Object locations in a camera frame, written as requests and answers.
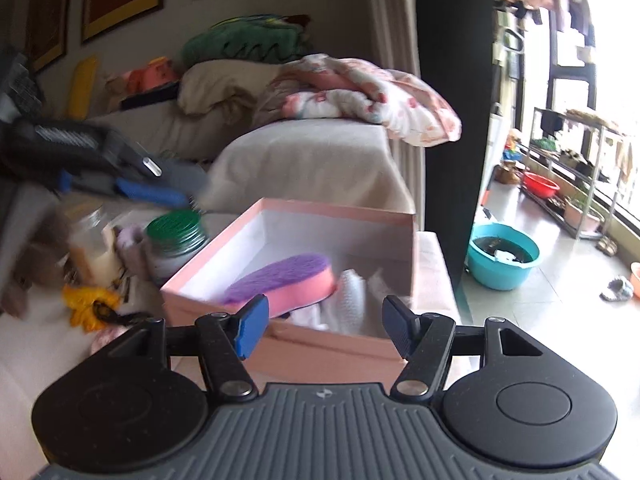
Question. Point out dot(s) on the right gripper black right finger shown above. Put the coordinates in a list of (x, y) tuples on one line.
[(424, 342)]

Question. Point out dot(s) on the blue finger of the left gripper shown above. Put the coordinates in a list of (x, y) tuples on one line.
[(105, 185)]

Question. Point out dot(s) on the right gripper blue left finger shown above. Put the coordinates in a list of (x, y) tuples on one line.
[(224, 342)]

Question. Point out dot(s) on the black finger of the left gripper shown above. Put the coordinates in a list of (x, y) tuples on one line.
[(138, 165)]

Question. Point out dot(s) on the white paper tissue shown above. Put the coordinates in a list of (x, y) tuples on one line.
[(354, 309)]

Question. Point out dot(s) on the purple pink heart sponge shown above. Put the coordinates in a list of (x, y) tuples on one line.
[(288, 284)]

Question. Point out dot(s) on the brown fur tail keychain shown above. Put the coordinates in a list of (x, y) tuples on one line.
[(32, 258)]

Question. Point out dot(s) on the orange fabric flower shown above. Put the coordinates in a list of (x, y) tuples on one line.
[(81, 299)]

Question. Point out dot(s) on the pink plaid drawstring pouch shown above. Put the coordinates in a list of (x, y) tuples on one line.
[(106, 336)]

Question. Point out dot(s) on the green lid glass jar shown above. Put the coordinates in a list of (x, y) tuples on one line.
[(171, 241)]

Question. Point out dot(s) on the lilac fluffy scrunchie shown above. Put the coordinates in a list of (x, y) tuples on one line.
[(130, 248)]

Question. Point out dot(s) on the yellow pillow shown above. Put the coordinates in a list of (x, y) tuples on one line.
[(81, 88)]

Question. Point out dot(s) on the clear plastic powder jar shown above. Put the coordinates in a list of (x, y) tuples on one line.
[(91, 243)]

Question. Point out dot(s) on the pink cardboard box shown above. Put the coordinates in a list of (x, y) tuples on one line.
[(337, 265)]

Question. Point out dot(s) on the beige pillow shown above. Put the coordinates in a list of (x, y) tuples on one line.
[(230, 86)]

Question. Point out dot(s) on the teal plastic basin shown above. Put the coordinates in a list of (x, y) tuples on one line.
[(501, 257)]

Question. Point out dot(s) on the green plush cushion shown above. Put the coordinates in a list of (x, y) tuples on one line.
[(259, 38)]

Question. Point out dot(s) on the floral pink blanket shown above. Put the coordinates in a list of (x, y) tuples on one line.
[(321, 87)]

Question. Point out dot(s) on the beige covered sofa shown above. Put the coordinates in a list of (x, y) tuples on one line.
[(332, 161)]

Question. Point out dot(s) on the red plastic basin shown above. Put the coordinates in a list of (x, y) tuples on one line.
[(540, 186)]

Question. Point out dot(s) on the pink plastic bowl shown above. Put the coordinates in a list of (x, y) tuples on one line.
[(635, 278)]

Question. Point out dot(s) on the metal shoe rack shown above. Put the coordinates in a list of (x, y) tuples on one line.
[(578, 151)]

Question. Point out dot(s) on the beige curtain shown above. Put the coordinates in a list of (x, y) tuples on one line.
[(395, 48)]

